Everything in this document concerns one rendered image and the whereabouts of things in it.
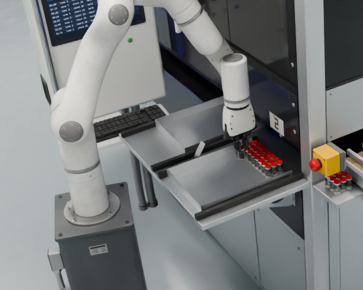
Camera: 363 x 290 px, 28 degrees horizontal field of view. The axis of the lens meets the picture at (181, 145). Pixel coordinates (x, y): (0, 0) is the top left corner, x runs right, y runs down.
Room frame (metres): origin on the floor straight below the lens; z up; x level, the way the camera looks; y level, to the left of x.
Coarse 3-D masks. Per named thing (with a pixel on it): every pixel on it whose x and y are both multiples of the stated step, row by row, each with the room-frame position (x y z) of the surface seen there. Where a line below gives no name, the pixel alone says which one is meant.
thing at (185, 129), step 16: (176, 112) 2.47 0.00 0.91; (192, 112) 2.49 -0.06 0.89; (208, 112) 2.49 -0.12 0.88; (160, 128) 2.39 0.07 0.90; (176, 128) 2.40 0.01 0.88; (192, 128) 2.38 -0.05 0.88; (208, 128) 2.36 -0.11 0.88; (256, 128) 2.31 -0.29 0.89; (176, 144) 2.26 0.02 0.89; (192, 144) 2.26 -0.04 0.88
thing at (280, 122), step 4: (272, 116) 2.12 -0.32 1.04; (276, 116) 2.09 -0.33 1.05; (272, 120) 2.12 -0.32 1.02; (276, 120) 2.10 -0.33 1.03; (280, 120) 2.07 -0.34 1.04; (272, 124) 2.12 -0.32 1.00; (276, 124) 2.10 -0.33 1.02; (280, 124) 2.07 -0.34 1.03; (276, 128) 2.10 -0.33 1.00; (280, 128) 2.07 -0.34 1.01; (280, 132) 2.08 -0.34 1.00
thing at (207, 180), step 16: (192, 160) 2.11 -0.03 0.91; (208, 160) 2.13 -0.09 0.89; (224, 160) 2.13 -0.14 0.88; (240, 160) 2.12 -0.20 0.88; (176, 176) 2.07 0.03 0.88; (192, 176) 2.06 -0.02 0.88; (208, 176) 2.04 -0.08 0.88; (224, 176) 2.03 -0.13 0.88; (240, 176) 2.02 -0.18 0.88; (256, 176) 2.00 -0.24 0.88; (272, 176) 1.99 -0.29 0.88; (192, 192) 1.96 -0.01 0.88; (208, 192) 1.95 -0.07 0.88; (224, 192) 1.94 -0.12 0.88; (240, 192) 1.89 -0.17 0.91
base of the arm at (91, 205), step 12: (96, 168) 1.95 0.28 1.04; (72, 180) 1.93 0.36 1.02; (84, 180) 1.92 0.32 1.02; (96, 180) 1.94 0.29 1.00; (72, 192) 1.94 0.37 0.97; (84, 192) 1.92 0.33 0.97; (96, 192) 1.93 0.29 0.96; (108, 192) 2.04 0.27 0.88; (72, 204) 1.96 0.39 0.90; (84, 204) 1.92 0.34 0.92; (96, 204) 1.93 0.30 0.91; (108, 204) 1.97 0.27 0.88; (72, 216) 1.94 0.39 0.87; (84, 216) 1.93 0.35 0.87; (96, 216) 1.92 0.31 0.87; (108, 216) 1.91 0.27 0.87
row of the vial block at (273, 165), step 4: (252, 148) 2.11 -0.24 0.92; (256, 148) 2.10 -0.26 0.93; (256, 152) 2.09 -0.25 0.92; (260, 152) 2.07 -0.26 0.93; (260, 156) 2.05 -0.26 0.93; (264, 156) 2.05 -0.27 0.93; (264, 160) 2.03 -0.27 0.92; (268, 160) 2.02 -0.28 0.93; (272, 160) 2.02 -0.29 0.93; (268, 164) 2.01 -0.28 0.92; (272, 164) 1.99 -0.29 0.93; (276, 164) 1.99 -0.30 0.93; (272, 168) 1.99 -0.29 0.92; (276, 168) 1.99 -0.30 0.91; (272, 172) 1.99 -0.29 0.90; (276, 172) 1.99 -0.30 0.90
